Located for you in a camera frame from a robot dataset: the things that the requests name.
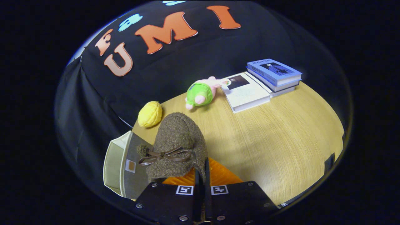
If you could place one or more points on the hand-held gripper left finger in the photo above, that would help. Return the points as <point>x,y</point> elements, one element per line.
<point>168,203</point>

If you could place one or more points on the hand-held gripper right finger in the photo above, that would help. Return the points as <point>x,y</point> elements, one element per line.
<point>237,203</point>

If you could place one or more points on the beige fabric storage box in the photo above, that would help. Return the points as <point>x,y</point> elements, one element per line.
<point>125,181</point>

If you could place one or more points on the brown fuzzy shoe with bow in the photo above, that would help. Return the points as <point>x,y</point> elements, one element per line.
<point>178,131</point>

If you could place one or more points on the yellow plush bun toy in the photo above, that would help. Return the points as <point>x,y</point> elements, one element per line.
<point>150,114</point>

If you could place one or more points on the green and pink plush toy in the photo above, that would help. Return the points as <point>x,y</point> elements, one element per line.
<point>200,92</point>

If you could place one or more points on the blue and white book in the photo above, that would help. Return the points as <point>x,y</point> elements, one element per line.
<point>282,88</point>

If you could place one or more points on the blue cover book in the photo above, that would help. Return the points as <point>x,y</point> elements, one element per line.
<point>272,70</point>

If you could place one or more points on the black backdrop cloth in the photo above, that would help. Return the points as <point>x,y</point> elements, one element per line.
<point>218,53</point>

